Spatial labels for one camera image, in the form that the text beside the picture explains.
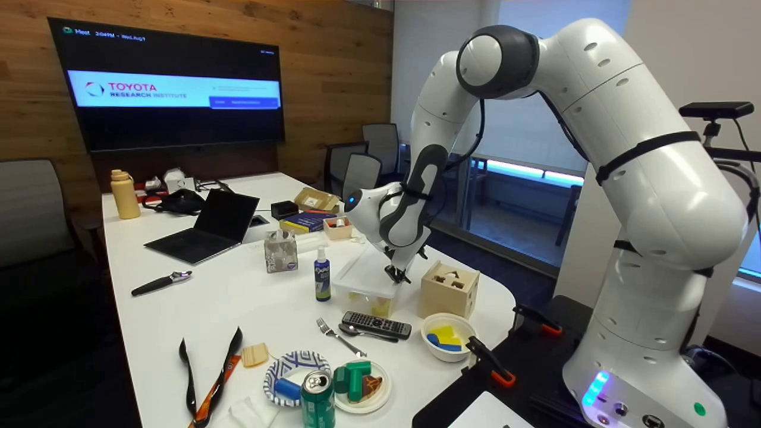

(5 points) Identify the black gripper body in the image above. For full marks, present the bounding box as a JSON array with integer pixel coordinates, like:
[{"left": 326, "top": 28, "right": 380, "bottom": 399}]
[{"left": 384, "top": 263, "right": 411, "bottom": 283}]

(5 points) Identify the clear plastic container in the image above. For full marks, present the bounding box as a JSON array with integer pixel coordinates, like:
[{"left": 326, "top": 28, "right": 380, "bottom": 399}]
[{"left": 332, "top": 250, "right": 410, "bottom": 319}]

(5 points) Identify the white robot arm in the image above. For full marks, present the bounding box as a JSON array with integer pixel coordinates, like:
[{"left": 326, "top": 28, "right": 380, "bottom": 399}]
[{"left": 344, "top": 19, "right": 750, "bottom": 428}]

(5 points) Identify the wooden shape sorter box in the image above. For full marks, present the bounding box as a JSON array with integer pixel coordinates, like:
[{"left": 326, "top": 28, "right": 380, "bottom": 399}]
[{"left": 418, "top": 262, "right": 480, "bottom": 319}]

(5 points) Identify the black tv remote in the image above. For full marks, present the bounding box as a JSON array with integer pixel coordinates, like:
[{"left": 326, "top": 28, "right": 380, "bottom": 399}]
[{"left": 343, "top": 312, "right": 411, "bottom": 340}]

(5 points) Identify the silver spoon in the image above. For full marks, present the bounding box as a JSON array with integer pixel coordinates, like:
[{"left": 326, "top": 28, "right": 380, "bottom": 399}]
[{"left": 338, "top": 321, "right": 398, "bottom": 342}]

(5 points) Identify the blue spray bottle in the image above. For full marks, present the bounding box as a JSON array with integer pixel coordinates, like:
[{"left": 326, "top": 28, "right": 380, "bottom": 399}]
[{"left": 315, "top": 246, "right": 331, "bottom": 301}]

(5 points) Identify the white bowl with blocks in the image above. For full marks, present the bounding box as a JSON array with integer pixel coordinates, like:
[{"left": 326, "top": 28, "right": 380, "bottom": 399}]
[{"left": 418, "top": 312, "right": 473, "bottom": 363}]

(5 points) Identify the silver fork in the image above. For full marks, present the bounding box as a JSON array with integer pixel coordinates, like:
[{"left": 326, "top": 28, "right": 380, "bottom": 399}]
[{"left": 317, "top": 319, "right": 369, "bottom": 357}]

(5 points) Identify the grey office chair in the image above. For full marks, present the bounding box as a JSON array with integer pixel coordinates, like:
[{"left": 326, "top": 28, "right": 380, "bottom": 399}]
[{"left": 343, "top": 155, "right": 380, "bottom": 210}]

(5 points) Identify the patterned tissue box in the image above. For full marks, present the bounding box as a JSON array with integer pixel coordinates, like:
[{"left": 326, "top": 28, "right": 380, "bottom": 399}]
[{"left": 263, "top": 231, "right": 298, "bottom": 274}]

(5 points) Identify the white plate with green blocks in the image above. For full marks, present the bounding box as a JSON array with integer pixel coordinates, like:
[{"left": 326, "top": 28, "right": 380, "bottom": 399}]
[{"left": 332, "top": 358, "right": 392, "bottom": 416}]

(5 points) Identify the black orange clamp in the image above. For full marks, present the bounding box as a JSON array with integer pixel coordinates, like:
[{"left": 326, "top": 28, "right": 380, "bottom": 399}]
[{"left": 466, "top": 336, "right": 517, "bottom": 388}]

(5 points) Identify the green soda can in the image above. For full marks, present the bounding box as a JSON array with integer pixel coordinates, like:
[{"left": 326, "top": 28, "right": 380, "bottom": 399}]
[{"left": 303, "top": 370, "right": 336, "bottom": 428}]

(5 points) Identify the blue patterned paper plate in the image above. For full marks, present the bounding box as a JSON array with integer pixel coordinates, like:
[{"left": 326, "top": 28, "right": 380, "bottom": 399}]
[{"left": 263, "top": 349, "right": 331, "bottom": 409}]

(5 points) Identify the small wooden block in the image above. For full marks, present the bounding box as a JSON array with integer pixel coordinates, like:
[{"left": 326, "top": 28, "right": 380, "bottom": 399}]
[{"left": 241, "top": 342, "right": 269, "bottom": 368}]

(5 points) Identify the black laptop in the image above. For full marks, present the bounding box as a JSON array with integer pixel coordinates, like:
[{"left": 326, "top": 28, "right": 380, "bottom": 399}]
[{"left": 148, "top": 191, "right": 260, "bottom": 263}]

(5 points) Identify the crumpled white tissue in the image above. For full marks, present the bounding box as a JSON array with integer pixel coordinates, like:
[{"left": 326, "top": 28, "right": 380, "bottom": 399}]
[{"left": 228, "top": 395, "right": 279, "bottom": 428}]

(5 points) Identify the black marker pen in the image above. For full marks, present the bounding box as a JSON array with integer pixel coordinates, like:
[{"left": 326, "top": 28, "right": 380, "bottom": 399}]
[{"left": 131, "top": 270, "right": 192, "bottom": 298}]

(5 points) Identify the tan bottle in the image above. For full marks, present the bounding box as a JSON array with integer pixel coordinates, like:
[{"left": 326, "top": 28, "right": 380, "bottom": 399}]
[{"left": 112, "top": 169, "right": 140, "bottom": 219}]

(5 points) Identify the black orange lanyard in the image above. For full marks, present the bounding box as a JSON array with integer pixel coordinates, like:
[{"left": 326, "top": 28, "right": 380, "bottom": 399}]
[{"left": 175, "top": 325, "right": 244, "bottom": 428}]

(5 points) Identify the wall tv screen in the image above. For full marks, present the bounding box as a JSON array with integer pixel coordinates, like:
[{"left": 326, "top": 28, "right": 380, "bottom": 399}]
[{"left": 47, "top": 17, "right": 285, "bottom": 151}]

